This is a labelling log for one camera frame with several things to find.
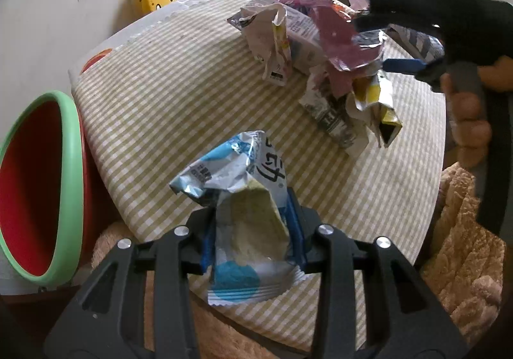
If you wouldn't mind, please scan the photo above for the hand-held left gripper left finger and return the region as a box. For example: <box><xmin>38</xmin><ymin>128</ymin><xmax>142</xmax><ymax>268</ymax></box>
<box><xmin>44</xmin><ymin>209</ymin><xmax>219</xmax><ymax>359</ymax></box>

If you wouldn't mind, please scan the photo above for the blue white snack wrapper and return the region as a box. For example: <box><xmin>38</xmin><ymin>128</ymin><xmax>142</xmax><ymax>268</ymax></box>
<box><xmin>169</xmin><ymin>130</ymin><xmax>307</xmax><ymax>307</ymax></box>

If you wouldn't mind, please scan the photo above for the silver crumpled wrapper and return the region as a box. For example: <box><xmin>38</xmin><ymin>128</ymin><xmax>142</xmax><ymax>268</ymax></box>
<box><xmin>226</xmin><ymin>0</ymin><xmax>291</xmax><ymax>86</ymax></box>

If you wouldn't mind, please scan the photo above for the yellow white wrapper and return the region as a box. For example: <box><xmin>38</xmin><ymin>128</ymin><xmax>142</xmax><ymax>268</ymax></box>
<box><xmin>347</xmin><ymin>72</ymin><xmax>402</xmax><ymax>149</ymax></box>

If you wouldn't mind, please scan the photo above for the grey striped wrapper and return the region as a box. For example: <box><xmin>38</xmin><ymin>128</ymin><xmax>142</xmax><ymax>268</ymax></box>
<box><xmin>299</xmin><ymin>74</ymin><xmax>359</xmax><ymax>149</ymax></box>

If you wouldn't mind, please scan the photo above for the white printed pouch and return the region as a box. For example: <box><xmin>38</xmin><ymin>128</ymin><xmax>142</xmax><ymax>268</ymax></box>
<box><xmin>282</xmin><ymin>6</ymin><xmax>327</xmax><ymax>73</ymax></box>

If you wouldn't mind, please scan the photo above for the red bin with green rim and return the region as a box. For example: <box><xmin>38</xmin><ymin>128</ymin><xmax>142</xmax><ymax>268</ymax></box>
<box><xmin>0</xmin><ymin>90</ymin><xmax>109</xmax><ymax>289</ymax></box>

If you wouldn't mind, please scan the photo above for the person's right hand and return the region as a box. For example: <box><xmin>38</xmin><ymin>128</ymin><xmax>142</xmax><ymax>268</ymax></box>
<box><xmin>440</xmin><ymin>56</ymin><xmax>513</xmax><ymax>168</ymax></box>

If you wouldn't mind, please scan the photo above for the checked tablecloth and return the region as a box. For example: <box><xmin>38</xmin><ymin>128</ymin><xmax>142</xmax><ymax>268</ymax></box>
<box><xmin>68</xmin><ymin>0</ymin><xmax>447</xmax><ymax>354</ymax></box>

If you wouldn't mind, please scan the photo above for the mauve plastic wrapper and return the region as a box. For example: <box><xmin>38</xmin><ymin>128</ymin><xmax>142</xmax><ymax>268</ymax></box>
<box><xmin>273</xmin><ymin>0</ymin><xmax>387</xmax><ymax>97</ymax></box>

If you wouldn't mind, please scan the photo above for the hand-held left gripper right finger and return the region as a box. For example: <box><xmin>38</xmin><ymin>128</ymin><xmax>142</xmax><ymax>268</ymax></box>
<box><xmin>286</xmin><ymin>187</ymin><xmax>469</xmax><ymax>359</ymax></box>

